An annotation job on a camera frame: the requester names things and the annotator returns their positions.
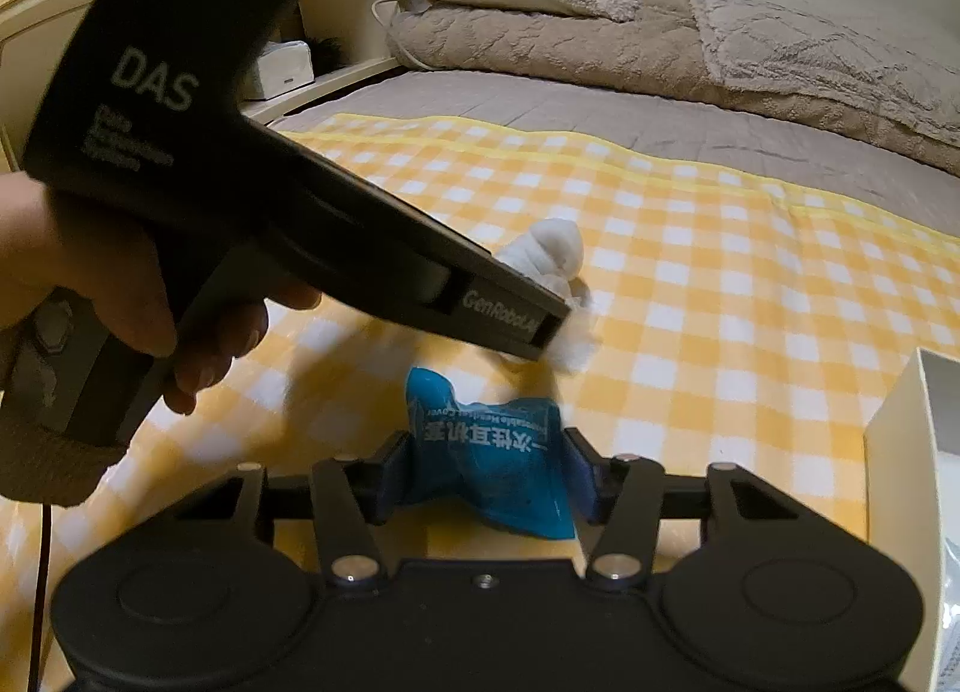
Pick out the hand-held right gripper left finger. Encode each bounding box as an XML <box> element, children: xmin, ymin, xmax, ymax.
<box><xmin>172</xmin><ymin>428</ymin><xmax>415</xmax><ymax>588</ymax></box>

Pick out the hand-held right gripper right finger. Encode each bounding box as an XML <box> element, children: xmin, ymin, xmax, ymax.
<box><xmin>561</xmin><ymin>424</ymin><xmax>797</xmax><ymax>588</ymax></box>

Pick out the blue plastic packet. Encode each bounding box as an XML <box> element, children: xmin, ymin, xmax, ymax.
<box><xmin>403</xmin><ymin>364</ymin><xmax>577</xmax><ymax>541</ymax></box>

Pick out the white cardboard box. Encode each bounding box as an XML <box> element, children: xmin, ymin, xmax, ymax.
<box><xmin>862</xmin><ymin>345</ymin><xmax>960</xmax><ymax>692</ymax></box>

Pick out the person's left hand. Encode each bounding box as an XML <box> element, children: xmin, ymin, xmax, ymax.
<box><xmin>0</xmin><ymin>171</ymin><xmax>325</xmax><ymax>417</ymax></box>

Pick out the white tissue box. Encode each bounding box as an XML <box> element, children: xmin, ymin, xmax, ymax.
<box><xmin>238</xmin><ymin>38</ymin><xmax>314</xmax><ymax>103</ymax></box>

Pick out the wooden bedside shelf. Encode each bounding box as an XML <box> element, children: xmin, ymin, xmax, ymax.
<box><xmin>0</xmin><ymin>0</ymin><xmax>475</xmax><ymax>172</ymax></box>

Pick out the yellow checked blanket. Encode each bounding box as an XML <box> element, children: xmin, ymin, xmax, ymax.
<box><xmin>0</xmin><ymin>111</ymin><xmax>960</xmax><ymax>692</ymax></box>

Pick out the folded beige comforter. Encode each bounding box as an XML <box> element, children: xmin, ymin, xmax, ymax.
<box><xmin>385</xmin><ymin>0</ymin><xmax>725</xmax><ymax>109</ymax></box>

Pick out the beige textured quilt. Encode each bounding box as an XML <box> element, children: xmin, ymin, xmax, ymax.
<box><xmin>677</xmin><ymin>0</ymin><xmax>960</xmax><ymax>177</ymax></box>

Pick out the red cable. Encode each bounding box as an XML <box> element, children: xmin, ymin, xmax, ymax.
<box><xmin>28</xmin><ymin>503</ymin><xmax>55</xmax><ymax>692</ymax></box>

